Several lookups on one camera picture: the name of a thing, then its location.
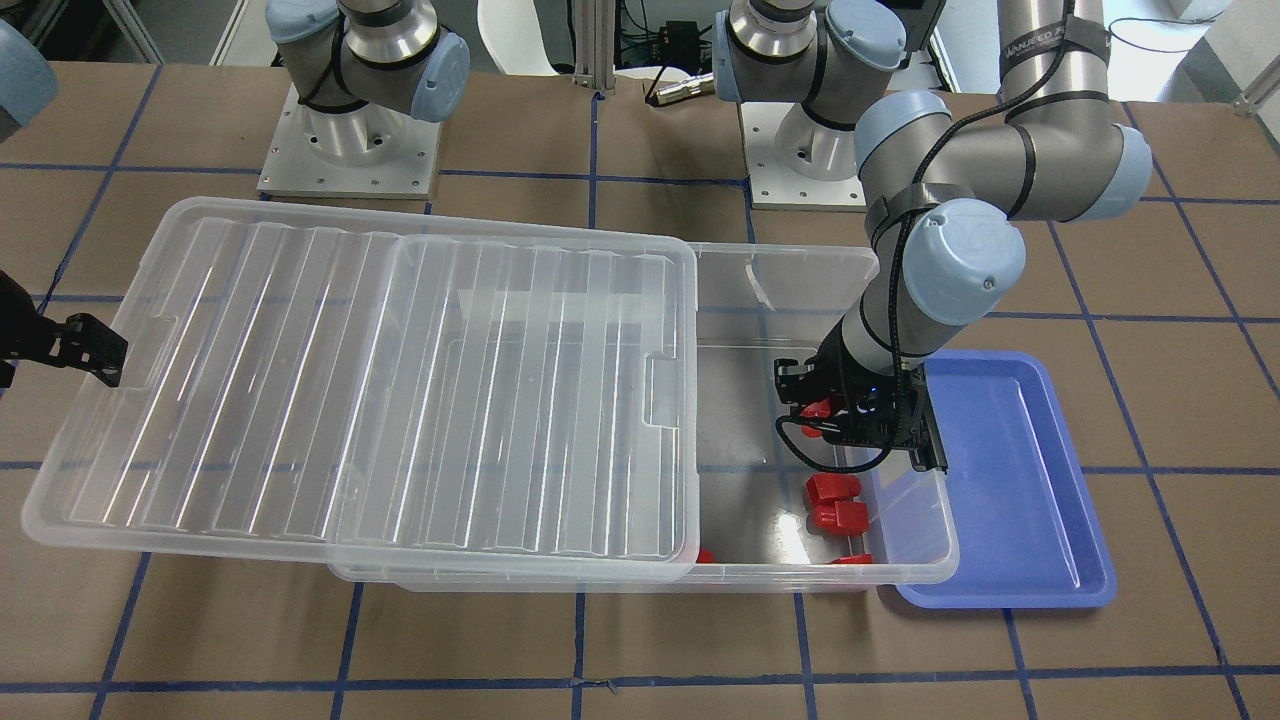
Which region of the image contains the clear plastic box lid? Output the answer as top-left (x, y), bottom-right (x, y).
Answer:
top-left (22, 197), bottom-right (699, 583)

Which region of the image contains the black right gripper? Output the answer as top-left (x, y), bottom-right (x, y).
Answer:
top-left (1, 272), bottom-right (129, 388)

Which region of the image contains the black box behind table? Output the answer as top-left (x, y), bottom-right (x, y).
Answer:
top-left (658, 20), bottom-right (701, 65)

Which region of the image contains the clear plastic storage box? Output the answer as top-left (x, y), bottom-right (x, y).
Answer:
top-left (330, 243), bottom-right (959, 594)

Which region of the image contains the black cable bundle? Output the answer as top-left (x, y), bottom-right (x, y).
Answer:
top-left (620, 0), bottom-right (741, 70)

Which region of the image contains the aluminium frame post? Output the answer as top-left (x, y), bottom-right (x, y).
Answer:
top-left (570, 0), bottom-right (618, 95)

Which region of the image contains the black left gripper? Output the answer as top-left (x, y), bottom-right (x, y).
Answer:
top-left (773, 322), bottom-right (901, 430)

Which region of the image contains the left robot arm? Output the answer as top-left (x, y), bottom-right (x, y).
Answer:
top-left (712, 1), bottom-right (1153, 439)

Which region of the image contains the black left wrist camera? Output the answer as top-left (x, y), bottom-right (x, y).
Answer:
top-left (820, 368), bottom-right (929, 450)

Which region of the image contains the blue plastic tray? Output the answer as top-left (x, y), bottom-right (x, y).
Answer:
top-left (899, 350), bottom-right (1117, 610)

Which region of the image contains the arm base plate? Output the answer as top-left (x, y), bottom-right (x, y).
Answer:
top-left (739, 102), bottom-right (867, 213)
top-left (257, 87), bottom-right (443, 200)

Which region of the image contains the silver cable connector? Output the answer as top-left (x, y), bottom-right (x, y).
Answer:
top-left (645, 74), bottom-right (716, 108)

